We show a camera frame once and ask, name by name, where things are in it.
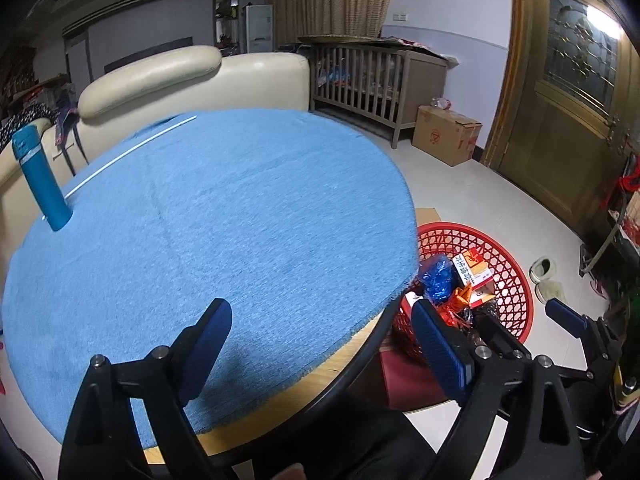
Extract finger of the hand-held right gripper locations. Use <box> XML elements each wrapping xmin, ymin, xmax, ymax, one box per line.
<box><xmin>475</xmin><ymin>311</ymin><xmax>533</xmax><ymax>359</ymax></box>
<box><xmin>545</xmin><ymin>299</ymin><xmax>627</xmax><ymax>387</ymax></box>

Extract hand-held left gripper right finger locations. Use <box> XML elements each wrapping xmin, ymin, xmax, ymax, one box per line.
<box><xmin>411</xmin><ymin>299</ymin><xmax>586</xmax><ymax>480</ymax></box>

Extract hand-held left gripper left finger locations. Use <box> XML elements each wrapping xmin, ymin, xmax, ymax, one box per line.
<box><xmin>57</xmin><ymin>298</ymin><xmax>233</xmax><ymax>480</ymax></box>

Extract orange snack wrapper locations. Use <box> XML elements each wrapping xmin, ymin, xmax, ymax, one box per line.
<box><xmin>440</xmin><ymin>287</ymin><xmax>473</xmax><ymax>326</ymax></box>

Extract red plastic basket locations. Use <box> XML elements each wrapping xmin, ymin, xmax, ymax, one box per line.
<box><xmin>390</xmin><ymin>221</ymin><xmax>535</xmax><ymax>361</ymax></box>

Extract white orange carton box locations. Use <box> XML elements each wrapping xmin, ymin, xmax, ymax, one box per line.
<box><xmin>452</xmin><ymin>249</ymin><xmax>496</xmax><ymax>308</ymax></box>

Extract blue plastic bag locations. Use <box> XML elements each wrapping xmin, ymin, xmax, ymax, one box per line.
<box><xmin>417</xmin><ymin>255</ymin><xmax>463</xmax><ymax>306</ymax></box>

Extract round wooden table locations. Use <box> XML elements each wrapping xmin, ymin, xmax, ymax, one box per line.
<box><xmin>142</xmin><ymin>297</ymin><xmax>406</xmax><ymax>471</ymax></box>

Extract person's black trousers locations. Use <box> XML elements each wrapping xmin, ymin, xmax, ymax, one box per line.
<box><xmin>200</xmin><ymin>390</ymin><xmax>456</xmax><ymax>480</ymax></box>

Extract red hanging ornament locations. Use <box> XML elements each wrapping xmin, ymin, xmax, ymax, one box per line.
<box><xmin>615</xmin><ymin>157</ymin><xmax>640</xmax><ymax>193</ymax></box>

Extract wooden door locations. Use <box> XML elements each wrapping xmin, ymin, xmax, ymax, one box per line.
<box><xmin>482</xmin><ymin>0</ymin><xmax>640</xmax><ymax>241</ymax></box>

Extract brown cardboard box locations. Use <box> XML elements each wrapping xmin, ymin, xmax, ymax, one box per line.
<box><xmin>411</xmin><ymin>105</ymin><xmax>483</xmax><ymax>167</ymax></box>

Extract thin white rod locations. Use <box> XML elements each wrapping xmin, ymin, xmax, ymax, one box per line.
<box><xmin>64</xmin><ymin>116</ymin><xmax>198</xmax><ymax>198</ymax></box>

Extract blue thermos bottle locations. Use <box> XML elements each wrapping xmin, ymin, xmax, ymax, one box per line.
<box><xmin>11</xmin><ymin>126</ymin><xmax>73</xmax><ymax>232</ymax></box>

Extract wooden baby crib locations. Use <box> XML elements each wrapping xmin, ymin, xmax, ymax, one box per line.
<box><xmin>297</xmin><ymin>35</ymin><xmax>448</xmax><ymax>150</ymax></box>

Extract multicoloured cloth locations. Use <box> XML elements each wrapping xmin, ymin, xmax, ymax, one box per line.
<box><xmin>54</xmin><ymin>87</ymin><xmax>81</xmax><ymax>148</ymax></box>

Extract cream leather sofa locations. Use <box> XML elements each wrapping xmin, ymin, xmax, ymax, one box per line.
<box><xmin>0</xmin><ymin>45</ymin><xmax>311</xmax><ymax>241</ymax></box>

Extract black floral cloth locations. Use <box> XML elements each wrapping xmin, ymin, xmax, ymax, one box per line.
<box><xmin>0</xmin><ymin>102</ymin><xmax>53</xmax><ymax>148</ymax></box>

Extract black television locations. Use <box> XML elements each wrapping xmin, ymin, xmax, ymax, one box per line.
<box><xmin>104</xmin><ymin>36</ymin><xmax>193</xmax><ymax>75</ymax></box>

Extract wooden display cabinet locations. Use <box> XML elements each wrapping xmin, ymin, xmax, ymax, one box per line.
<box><xmin>0</xmin><ymin>47</ymin><xmax>68</xmax><ymax>121</ymax></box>

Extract white air conditioner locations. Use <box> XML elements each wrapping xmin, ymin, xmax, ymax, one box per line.
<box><xmin>243</xmin><ymin>4</ymin><xmax>275</xmax><ymax>54</ymax></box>

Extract beige curtain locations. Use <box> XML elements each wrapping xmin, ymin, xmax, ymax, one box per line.
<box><xmin>265</xmin><ymin>0</ymin><xmax>403</xmax><ymax>53</ymax></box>

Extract black cable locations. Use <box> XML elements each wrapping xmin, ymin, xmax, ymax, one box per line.
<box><xmin>20</xmin><ymin>450</ymin><xmax>42</xmax><ymax>480</ymax></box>

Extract wall shelf with ornaments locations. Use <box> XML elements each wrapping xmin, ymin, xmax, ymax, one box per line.
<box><xmin>215</xmin><ymin>0</ymin><xmax>246</xmax><ymax>53</ymax></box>

